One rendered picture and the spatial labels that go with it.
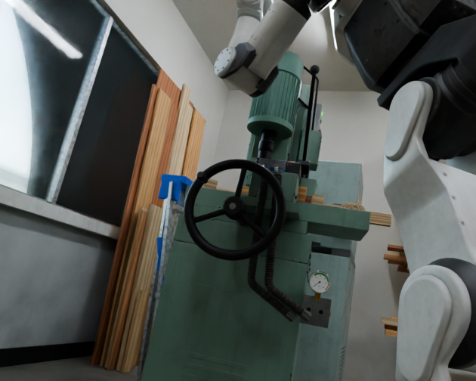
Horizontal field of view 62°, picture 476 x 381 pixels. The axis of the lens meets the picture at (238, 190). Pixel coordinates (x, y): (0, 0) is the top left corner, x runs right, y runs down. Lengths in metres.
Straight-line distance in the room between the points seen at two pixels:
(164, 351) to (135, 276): 1.42
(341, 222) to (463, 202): 0.63
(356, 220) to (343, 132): 2.79
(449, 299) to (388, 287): 3.07
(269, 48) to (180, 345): 0.88
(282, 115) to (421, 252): 0.93
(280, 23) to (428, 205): 0.52
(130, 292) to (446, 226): 2.26
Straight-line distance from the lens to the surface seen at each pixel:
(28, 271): 2.44
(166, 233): 2.19
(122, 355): 2.71
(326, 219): 1.26
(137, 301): 2.65
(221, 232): 1.28
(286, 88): 1.55
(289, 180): 1.20
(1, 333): 2.44
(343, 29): 1.01
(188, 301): 1.29
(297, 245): 1.25
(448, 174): 0.71
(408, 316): 0.61
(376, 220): 1.44
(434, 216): 0.68
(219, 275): 1.27
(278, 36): 0.98
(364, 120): 4.06
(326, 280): 1.18
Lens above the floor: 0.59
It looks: 14 degrees up
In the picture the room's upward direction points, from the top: 11 degrees clockwise
